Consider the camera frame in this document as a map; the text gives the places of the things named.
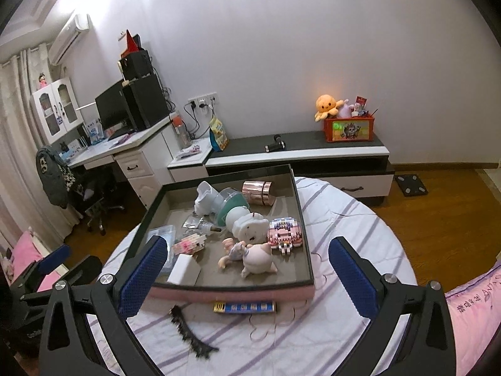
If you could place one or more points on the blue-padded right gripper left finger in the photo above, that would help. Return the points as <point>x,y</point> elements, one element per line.
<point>67,343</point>

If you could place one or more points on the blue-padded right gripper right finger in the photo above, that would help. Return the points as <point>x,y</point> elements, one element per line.
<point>427,346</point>

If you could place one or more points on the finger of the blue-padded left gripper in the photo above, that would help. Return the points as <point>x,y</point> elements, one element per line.
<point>50,262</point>
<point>83,273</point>

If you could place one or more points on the white power adapter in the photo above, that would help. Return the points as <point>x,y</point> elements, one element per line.
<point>185,271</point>

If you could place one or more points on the clear small glass bottle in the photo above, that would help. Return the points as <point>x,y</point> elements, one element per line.
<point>200,225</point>

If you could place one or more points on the white night light plug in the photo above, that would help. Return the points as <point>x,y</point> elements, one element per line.
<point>208,200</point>

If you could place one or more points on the clear teal heart container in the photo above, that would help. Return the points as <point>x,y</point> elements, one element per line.
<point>231,199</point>

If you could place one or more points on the white astronaut figurine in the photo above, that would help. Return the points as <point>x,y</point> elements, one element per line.
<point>247,226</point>

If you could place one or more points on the rose gold lidded jar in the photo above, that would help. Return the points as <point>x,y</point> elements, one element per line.
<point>259,193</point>

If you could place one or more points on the pink block crab figure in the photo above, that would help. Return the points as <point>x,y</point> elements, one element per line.
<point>284,234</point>

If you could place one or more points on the pink bedsheet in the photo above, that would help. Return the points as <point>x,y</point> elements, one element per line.
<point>28,249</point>

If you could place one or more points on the pink blanket with writing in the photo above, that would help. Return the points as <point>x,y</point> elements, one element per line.
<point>475,314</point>

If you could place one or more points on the black office chair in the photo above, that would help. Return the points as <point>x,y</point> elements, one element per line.
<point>88,193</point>

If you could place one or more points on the white striped quilt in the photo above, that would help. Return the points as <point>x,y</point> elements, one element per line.
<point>306,337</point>

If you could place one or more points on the clear floss pick box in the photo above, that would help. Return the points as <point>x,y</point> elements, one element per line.
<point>168,233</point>

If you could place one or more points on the pink and black storage box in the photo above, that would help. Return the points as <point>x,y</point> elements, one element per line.
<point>175,202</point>

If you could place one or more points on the white computer desk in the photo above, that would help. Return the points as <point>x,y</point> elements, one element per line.
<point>143,158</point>

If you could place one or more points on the pink pig doll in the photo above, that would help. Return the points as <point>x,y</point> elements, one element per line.
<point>256,258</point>

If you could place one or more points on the white glass-door cabinet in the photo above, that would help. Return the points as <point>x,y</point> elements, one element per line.
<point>56,110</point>

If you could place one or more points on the orange capped water bottle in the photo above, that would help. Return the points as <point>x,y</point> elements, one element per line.
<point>182,132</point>

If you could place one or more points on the black computer monitor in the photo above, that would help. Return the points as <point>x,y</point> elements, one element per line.
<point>112,106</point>

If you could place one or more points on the black bathroom scale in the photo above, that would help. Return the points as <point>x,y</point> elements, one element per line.
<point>410,185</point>

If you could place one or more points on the black computer tower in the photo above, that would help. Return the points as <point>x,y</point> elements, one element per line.
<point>146,104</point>

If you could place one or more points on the yellow blue snack bag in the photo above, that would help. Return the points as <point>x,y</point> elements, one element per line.
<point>218,135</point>

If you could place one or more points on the low black white cabinet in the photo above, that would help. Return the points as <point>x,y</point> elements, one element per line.
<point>361,169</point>

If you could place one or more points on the black speaker with red items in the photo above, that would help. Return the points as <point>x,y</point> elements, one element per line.
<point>135,62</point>

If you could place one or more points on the white air conditioner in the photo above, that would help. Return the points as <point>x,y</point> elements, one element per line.
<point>73,29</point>

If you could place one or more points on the orange toy storage box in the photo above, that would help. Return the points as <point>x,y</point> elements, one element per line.
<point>355,129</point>

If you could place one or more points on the orange octopus plush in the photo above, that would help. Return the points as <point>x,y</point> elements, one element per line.
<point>326,105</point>

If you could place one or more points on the white wall power strip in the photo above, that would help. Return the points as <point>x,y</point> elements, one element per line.
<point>208,99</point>

